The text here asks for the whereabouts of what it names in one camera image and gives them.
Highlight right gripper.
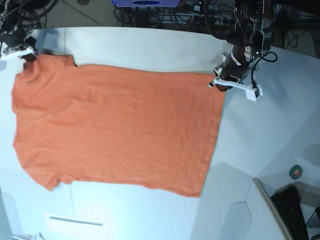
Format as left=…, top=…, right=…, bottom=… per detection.
left=0, top=28, right=37, bottom=62

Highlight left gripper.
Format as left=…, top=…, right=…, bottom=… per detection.
left=213, top=46, right=255, bottom=92

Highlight orange t-shirt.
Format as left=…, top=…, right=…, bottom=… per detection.
left=11, top=54, right=225, bottom=198

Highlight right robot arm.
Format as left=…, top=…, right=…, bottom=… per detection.
left=0, top=0, right=58, bottom=62

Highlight green tape roll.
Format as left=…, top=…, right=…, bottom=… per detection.
left=289, top=165, right=303, bottom=180

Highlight black keyboard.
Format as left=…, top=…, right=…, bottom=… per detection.
left=271, top=185, right=309, bottom=240

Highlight white monitor edge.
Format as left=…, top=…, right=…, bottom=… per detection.
left=253, top=178, right=293, bottom=240

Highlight white paper label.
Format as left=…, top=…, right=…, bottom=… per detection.
left=45, top=213, right=108, bottom=240

